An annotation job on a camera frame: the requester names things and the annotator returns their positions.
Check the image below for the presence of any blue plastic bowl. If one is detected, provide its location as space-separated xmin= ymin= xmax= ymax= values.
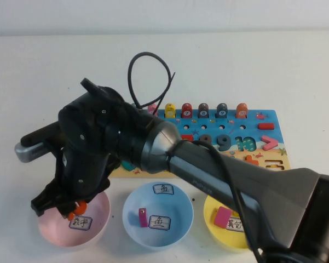
xmin=122 ymin=181 xmax=194 ymax=251

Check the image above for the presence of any black cable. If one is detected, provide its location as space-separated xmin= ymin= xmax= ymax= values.
xmin=127 ymin=52 xmax=291 ymax=263

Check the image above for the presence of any orange number 10 piece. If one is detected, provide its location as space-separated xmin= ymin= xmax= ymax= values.
xmin=67 ymin=201 xmax=88 ymax=221

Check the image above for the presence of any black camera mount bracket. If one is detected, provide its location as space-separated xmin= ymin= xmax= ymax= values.
xmin=20 ymin=122 xmax=62 ymax=147

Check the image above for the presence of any grey number 9 piece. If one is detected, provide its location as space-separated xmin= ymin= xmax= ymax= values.
xmin=218 ymin=135 xmax=232 ymax=152

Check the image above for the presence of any pink square piece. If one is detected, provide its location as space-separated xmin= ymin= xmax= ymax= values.
xmin=213 ymin=206 xmax=233 ymax=228

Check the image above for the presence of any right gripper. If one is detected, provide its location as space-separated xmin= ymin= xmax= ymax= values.
xmin=30 ymin=147 xmax=118 ymax=218

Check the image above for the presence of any brown fish piece numbered 8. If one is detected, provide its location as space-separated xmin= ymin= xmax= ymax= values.
xmin=198 ymin=102 xmax=210 ymax=119

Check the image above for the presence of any red fish piece numbered 7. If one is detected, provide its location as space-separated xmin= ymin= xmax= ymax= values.
xmin=181 ymin=102 xmax=193 ymax=119

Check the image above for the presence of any yellow bowl bottom label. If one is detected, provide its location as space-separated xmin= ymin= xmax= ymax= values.
xmin=226 ymin=218 xmax=246 ymax=233

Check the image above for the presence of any grey fish piece numbered 9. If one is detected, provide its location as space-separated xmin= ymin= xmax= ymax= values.
xmin=216 ymin=102 xmax=228 ymax=119

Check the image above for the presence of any colourful wooden puzzle board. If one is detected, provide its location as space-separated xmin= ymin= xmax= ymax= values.
xmin=109 ymin=109 xmax=291 ymax=179

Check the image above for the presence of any blue bowl bottom label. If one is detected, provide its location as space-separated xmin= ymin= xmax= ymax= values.
xmin=148 ymin=215 xmax=172 ymax=231

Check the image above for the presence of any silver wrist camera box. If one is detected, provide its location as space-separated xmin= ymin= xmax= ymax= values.
xmin=15 ymin=141 xmax=54 ymax=163

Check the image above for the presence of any orange fish piece numbered 10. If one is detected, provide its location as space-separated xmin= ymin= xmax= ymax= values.
xmin=236 ymin=102 xmax=249 ymax=119

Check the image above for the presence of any yellow plastic bowl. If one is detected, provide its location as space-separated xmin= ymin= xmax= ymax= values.
xmin=203 ymin=194 xmax=252 ymax=250

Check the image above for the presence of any magenta fish piece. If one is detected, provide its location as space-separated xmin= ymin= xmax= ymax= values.
xmin=138 ymin=207 xmax=149 ymax=228

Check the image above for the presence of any yellow fish piece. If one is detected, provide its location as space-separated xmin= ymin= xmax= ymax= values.
xmin=164 ymin=102 xmax=176 ymax=119

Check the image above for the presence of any pink plastic bowl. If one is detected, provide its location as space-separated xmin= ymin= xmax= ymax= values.
xmin=37 ymin=188 xmax=111 ymax=247

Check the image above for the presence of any blue bowl wall label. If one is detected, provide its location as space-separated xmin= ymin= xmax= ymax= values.
xmin=152 ymin=184 xmax=175 ymax=195

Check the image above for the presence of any pink greater-than sign piece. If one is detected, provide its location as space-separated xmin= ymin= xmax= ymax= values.
xmin=261 ymin=136 xmax=279 ymax=151

